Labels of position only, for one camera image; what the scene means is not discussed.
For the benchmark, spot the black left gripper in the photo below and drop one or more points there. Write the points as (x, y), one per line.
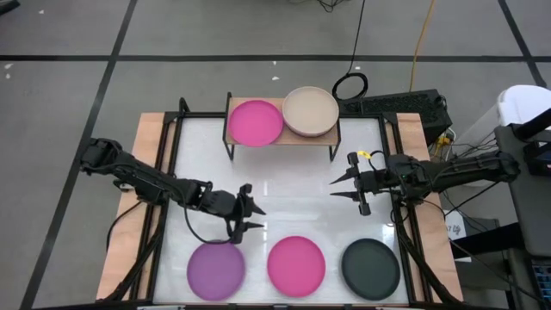
(224, 202)

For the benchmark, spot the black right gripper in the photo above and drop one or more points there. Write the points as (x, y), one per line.
(370, 180)

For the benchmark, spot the magenta plate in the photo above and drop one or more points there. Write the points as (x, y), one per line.
(255, 124)
(296, 267)

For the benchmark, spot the purple plate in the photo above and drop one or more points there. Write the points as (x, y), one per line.
(215, 270)

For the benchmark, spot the beige plate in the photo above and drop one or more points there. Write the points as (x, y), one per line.
(311, 111)

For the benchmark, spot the dark green plate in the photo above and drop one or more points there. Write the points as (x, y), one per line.
(370, 269)

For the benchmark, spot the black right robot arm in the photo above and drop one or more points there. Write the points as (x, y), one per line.
(465, 168)

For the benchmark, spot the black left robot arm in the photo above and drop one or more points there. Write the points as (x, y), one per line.
(146, 183)

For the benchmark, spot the wooden shelf with black legs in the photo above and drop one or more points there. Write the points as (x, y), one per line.
(327, 138)

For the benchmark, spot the yellow tag on gripper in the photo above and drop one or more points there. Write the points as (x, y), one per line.
(364, 154)

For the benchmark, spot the white glossy table sheet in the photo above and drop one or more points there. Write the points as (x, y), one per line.
(297, 181)

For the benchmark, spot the black computer case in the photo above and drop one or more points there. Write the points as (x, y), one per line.
(404, 105)

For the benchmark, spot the yellow plug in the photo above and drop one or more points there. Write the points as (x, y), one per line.
(441, 143)

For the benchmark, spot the white paper label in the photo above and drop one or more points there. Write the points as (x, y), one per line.
(455, 226)

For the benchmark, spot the grey side desk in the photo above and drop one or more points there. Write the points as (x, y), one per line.
(534, 206)

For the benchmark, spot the white plastic chair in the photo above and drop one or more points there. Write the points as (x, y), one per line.
(525, 103)

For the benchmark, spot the black device with blue keys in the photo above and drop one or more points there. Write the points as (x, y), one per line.
(542, 282)

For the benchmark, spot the black metal table frame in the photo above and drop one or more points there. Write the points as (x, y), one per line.
(196, 115)

